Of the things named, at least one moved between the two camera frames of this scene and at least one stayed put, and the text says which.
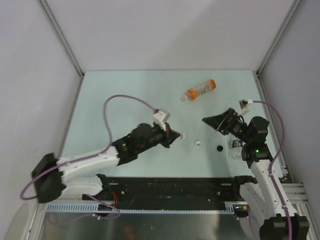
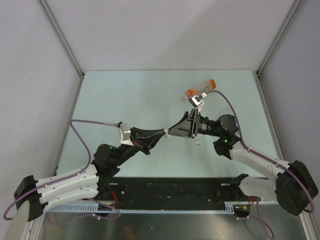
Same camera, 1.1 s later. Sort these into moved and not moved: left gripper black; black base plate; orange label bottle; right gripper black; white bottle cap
Moved: left gripper black; right gripper black
Not moved: black base plate; white bottle cap; orange label bottle
